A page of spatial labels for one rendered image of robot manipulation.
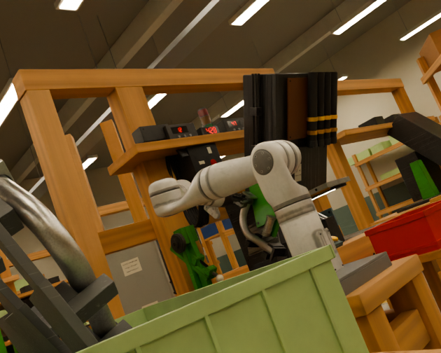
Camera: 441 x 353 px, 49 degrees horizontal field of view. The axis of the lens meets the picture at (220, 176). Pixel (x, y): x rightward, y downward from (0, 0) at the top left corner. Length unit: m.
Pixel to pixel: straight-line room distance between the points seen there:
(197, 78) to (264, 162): 1.42
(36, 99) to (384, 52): 10.07
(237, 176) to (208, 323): 0.75
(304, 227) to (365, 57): 10.73
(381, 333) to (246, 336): 0.46
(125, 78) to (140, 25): 4.95
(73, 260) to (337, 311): 0.32
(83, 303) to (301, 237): 0.62
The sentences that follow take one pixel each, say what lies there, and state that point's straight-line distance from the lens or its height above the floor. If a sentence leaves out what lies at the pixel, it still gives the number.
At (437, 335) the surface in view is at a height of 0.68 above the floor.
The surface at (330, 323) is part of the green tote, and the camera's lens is 0.63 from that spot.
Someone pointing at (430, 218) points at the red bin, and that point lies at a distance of 1.60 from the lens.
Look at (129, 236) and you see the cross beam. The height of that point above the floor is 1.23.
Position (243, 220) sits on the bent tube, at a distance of 1.96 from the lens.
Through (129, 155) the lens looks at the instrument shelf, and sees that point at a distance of 1.97.
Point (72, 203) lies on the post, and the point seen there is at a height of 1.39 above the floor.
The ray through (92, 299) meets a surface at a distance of 0.59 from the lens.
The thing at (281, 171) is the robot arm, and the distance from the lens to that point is 1.10.
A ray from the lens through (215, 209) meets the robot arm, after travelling 1.85.
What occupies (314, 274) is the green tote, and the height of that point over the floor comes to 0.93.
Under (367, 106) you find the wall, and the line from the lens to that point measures 11.72.
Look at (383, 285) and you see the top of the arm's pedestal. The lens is 1.03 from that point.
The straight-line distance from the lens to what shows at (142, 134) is 2.03.
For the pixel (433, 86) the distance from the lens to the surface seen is 5.86.
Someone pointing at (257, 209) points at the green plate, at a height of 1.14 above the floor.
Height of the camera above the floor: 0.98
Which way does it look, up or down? 10 degrees up
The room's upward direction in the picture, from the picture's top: 21 degrees counter-clockwise
